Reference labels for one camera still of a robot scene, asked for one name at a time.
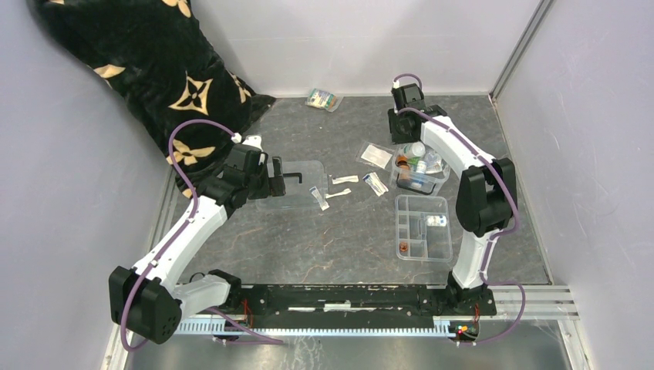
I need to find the clear box lid black handle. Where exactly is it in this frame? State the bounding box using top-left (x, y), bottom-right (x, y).
top-left (255, 160), bottom-right (329, 211)

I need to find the white bottle green label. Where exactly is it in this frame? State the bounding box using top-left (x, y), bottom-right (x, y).
top-left (399, 141), bottom-right (426, 159)

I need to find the brown medicine bottle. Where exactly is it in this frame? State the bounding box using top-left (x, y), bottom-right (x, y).
top-left (396, 156), bottom-right (412, 188)

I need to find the clear plastic storage box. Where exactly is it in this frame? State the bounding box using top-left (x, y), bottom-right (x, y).
top-left (389, 142), bottom-right (450, 196)

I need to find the gauze pad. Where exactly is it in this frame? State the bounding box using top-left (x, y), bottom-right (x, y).
top-left (355, 141), bottom-right (394, 170)

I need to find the blue white bandage roll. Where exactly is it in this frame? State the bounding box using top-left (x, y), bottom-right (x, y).
top-left (411, 160), bottom-right (427, 190)

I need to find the white plaster strip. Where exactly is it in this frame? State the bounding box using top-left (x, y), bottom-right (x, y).
top-left (331, 175), bottom-right (359, 185)

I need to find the colourful bandage packet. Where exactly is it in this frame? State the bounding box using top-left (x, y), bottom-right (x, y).
top-left (305, 89), bottom-right (343, 112)

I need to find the clear compartment organizer tray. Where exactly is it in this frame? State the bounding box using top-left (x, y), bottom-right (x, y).
top-left (395, 194), bottom-right (453, 264)

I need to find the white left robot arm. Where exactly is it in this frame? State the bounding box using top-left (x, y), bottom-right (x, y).
top-left (109, 144), bottom-right (285, 351)

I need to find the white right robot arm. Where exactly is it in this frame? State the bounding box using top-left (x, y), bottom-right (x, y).
top-left (388, 107), bottom-right (520, 315)

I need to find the white blue wipe sachet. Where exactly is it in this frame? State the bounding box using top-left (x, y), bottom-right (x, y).
top-left (309, 187), bottom-right (329, 211)

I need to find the black floral plush blanket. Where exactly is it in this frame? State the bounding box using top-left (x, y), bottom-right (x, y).
top-left (28, 1), bottom-right (276, 197)

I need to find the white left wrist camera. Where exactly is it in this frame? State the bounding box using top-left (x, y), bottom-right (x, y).
top-left (241, 135), bottom-right (267, 165)

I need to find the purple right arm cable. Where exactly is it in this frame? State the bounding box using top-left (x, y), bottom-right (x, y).
top-left (393, 73), bottom-right (528, 345)

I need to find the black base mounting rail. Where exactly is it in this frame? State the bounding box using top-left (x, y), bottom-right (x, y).
top-left (209, 269), bottom-right (497, 329)

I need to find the white slotted cable duct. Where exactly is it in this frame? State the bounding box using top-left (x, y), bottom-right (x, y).
top-left (174, 314), bottom-right (464, 338)

